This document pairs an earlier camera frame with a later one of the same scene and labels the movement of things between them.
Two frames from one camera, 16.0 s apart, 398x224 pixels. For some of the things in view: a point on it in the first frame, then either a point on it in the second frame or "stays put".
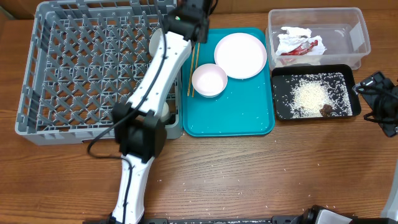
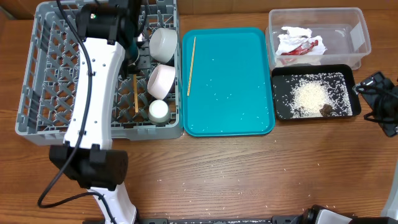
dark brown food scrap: [326, 111] stays put
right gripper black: [374, 88] stays put
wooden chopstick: [196, 66] → [135, 84]
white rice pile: [309, 91] stays put
